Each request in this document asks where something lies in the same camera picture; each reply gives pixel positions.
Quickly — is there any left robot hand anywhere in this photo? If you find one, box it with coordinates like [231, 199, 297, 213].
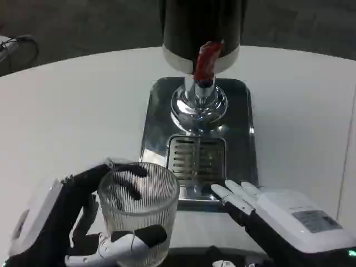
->
[4, 157, 168, 267]

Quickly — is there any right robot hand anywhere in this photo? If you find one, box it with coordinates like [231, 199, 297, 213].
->
[210, 179, 356, 267]

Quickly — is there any clear ribbed glass cup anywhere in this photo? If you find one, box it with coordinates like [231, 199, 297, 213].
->
[97, 162, 180, 265]

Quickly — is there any slotted steel drain grid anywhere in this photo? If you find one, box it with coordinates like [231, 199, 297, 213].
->
[168, 135, 227, 181]

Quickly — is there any steel drip tray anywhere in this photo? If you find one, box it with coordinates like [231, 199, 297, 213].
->
[139, 77, 259, 207]

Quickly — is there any black drink dispenser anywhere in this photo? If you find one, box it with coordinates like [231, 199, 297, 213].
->
[159, 0, 245, 134]

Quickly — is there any black cable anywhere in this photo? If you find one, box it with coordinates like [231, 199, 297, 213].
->
[0, 34, 40, 65]

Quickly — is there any red dispenser tap handle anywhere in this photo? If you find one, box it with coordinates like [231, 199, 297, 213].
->
[193, 39, 225, 82]

